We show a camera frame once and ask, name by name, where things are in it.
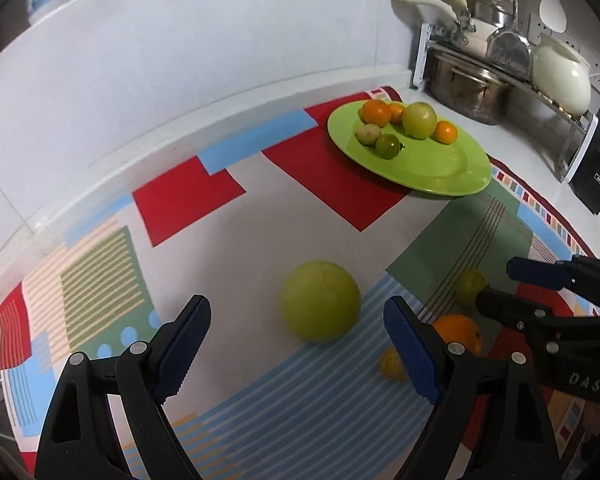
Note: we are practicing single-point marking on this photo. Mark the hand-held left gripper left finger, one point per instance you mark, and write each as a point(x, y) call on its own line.
point(180, 355)

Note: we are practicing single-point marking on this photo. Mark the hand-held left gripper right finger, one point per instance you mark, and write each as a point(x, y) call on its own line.
point(410, 350)

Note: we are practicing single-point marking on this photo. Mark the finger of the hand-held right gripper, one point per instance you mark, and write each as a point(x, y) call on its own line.
point(510, 306)
point(535, 271)

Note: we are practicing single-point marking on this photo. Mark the small kiwi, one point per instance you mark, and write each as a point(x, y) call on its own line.
point(367, 134)
point(390, 364)

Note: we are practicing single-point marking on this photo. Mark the green tangerine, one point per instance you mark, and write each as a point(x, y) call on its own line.
point(388, 146)
point(470, 284)

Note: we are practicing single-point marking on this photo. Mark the orange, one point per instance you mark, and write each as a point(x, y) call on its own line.
point(445, 132)
point(397, 112)
point(460, 335)
point(375, 111)

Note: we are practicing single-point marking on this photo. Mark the green apple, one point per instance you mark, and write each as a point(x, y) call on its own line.
point(320, 302)

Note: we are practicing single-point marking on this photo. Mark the green plate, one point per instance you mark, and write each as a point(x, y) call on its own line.
point(430, 170)

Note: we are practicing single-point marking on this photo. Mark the large yellow-green apple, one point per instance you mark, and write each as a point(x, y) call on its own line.
point(420, 120)

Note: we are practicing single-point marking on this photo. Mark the colourful patchwork tablecloth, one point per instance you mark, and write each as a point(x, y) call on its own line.
point(230, 260)

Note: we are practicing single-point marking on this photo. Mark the black appliance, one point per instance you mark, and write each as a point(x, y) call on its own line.
point(597, 170)

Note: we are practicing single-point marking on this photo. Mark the stainless steel pot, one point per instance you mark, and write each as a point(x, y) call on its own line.
point(467, 92)

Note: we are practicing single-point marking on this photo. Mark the white ceramic pot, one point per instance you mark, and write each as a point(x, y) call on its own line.
point(562, 77)

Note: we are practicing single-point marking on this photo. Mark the metal spatula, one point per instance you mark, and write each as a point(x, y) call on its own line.
point(507, 47)

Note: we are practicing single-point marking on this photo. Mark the white metal dish rack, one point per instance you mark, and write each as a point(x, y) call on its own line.
point(420, 60)

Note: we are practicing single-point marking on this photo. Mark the white rice spoon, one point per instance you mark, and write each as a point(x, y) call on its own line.
point(552, 7)

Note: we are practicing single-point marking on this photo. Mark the white wall outlet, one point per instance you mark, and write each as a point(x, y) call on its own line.
point(535, 27)

